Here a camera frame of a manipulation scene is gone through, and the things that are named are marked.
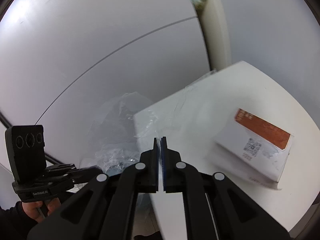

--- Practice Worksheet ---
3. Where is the white nightstand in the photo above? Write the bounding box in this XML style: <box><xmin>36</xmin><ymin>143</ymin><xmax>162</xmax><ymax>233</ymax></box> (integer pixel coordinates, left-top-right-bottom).
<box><xmin>133</xmin><ymin>61</ymin><xmax>319</xmax><ymax>230</ymax></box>

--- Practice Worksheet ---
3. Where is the black left sleeve forearm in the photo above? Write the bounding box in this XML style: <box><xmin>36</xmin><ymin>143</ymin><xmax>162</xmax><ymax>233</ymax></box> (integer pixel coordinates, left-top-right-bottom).
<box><xmin>0</xmin><ymin>201</ymin><xmax>38</xmax><ymax>240</ymax></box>

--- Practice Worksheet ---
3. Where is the white orange small box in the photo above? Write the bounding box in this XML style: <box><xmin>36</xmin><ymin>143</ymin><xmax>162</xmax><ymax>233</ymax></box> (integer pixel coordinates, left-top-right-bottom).
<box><xmin>206</xmin><ymin>108</ymin><xmax>294</xmax><ymax>190</ymax></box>

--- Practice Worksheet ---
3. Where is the cream door frame post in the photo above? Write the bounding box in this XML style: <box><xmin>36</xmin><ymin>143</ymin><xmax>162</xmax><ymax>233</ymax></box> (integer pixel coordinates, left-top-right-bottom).
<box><xmin>199</xmin><ymin>0</ymin><xmax>232</xmax><ymax>71</ymax></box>

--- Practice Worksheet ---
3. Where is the clear plastic wrap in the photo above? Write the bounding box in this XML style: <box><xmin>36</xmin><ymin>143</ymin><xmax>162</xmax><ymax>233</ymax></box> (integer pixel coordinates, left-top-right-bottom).
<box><xmin>80</xmin><ymin>92</ymin><xmax>157</xmax><ymax>176</ymax></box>

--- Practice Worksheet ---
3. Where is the left hand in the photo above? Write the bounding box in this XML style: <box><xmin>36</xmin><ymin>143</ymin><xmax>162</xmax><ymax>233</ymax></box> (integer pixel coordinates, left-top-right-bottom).
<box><xmin>22</xmin><ymin>198</ymin><xmax>61</xmax><ymax>223</ymax></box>

